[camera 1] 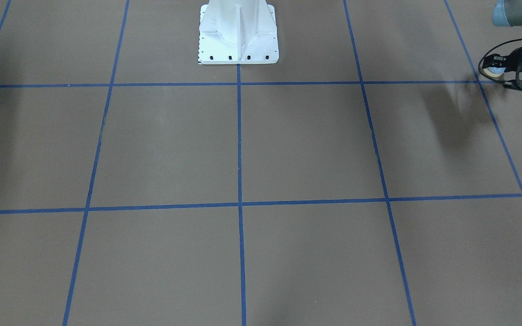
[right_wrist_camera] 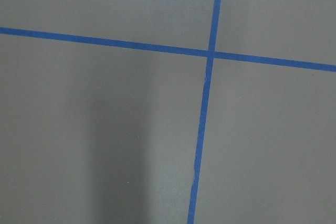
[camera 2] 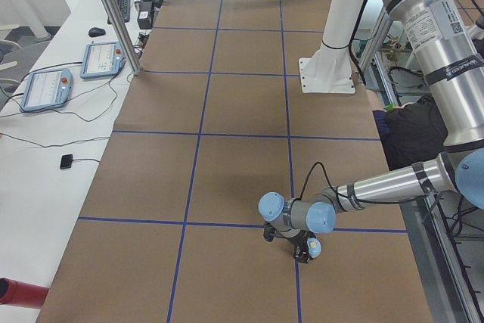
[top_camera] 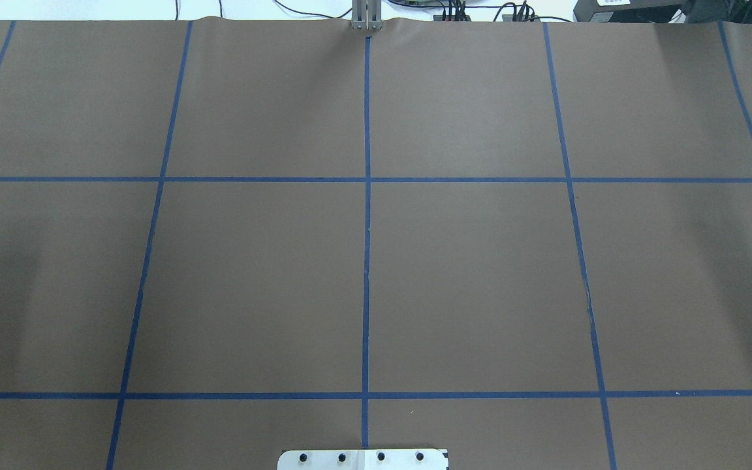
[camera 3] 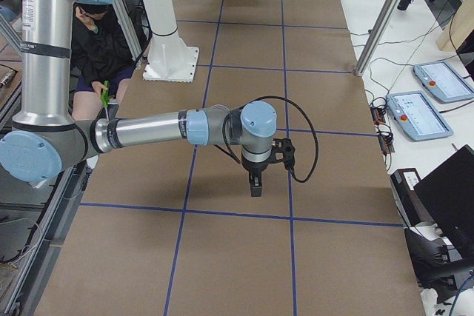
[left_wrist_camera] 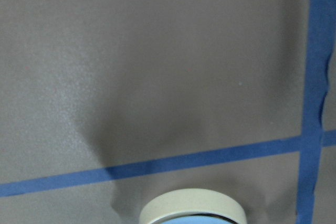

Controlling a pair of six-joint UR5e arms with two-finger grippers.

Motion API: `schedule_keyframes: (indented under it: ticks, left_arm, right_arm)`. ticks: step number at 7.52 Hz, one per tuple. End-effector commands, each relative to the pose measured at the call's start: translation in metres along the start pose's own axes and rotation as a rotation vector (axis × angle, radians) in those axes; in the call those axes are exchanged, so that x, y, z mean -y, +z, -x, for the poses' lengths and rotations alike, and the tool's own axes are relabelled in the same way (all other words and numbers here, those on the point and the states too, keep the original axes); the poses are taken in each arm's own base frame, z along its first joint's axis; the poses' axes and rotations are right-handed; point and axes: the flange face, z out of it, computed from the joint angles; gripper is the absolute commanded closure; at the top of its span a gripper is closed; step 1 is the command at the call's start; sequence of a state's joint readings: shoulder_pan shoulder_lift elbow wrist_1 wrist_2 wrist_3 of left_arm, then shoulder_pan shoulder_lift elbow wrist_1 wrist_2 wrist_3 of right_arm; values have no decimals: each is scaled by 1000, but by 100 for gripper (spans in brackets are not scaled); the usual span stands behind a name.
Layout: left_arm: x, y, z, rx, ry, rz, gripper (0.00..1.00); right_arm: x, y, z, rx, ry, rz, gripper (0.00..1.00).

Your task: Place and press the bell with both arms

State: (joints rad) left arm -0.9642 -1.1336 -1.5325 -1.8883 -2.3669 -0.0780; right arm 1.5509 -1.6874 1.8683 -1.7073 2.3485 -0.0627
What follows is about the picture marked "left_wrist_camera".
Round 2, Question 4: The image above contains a blue cream call bell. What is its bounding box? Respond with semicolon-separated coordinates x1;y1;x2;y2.
139;188;247;223

